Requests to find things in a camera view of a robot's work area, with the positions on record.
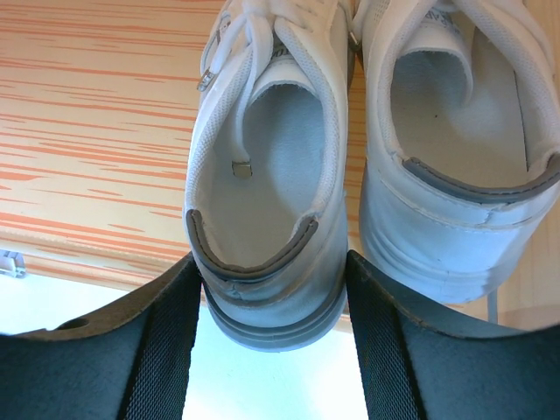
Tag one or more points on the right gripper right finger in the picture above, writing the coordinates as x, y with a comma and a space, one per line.
422, 360

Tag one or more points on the white leather sneaker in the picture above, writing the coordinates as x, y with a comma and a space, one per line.
265, 211
462, 159

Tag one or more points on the wooden shoe cabinet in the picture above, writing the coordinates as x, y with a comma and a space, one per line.
98, 103

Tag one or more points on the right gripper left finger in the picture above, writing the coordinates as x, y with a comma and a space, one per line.
129, 359

